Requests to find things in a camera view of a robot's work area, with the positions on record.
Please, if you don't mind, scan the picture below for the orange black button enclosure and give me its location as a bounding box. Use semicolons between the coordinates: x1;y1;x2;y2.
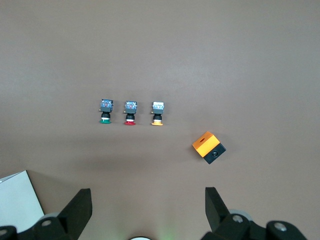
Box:
191;131;228;166

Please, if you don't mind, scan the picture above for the green push button switch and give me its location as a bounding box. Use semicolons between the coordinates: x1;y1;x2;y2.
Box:
96;98;115;125

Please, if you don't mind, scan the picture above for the red push button switch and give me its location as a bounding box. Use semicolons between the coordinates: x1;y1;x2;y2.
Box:
123;100;139;126

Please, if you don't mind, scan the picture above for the yellow push button switch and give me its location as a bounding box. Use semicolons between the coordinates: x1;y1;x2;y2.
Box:
150;100;166;127

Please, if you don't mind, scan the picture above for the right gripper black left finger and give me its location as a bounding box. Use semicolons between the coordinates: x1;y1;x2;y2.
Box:
18;187;93;240

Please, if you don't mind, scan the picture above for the white drawer cabinet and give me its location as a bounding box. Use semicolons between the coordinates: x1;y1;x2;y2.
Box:
0;169;45;233

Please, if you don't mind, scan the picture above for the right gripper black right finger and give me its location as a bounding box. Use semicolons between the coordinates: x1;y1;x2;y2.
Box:
201;186;267;240

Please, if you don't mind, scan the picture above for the brown table mat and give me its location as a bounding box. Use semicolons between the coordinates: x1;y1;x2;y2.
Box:
0;0;320;240

